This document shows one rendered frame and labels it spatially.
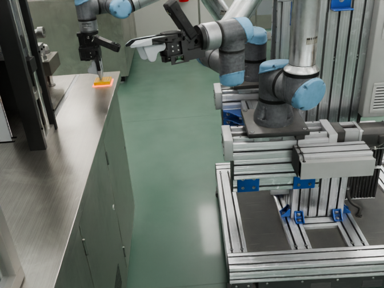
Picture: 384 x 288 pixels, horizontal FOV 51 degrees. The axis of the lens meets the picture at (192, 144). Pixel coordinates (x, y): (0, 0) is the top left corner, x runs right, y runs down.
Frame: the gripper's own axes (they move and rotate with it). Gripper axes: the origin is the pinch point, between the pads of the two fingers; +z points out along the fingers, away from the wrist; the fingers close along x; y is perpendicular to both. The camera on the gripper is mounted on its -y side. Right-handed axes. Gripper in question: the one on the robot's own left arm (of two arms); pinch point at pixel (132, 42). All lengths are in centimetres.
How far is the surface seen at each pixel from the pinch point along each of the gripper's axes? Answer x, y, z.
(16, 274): -30, 35, 39
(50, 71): 75, 14, 14
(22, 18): 29.3, -8.9, 22.6
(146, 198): 117, 109, -28
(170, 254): 65, 116, -21
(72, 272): -15, 50, 30
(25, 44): 29.9, -1.5, 23.6
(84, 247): -2, 52, 24
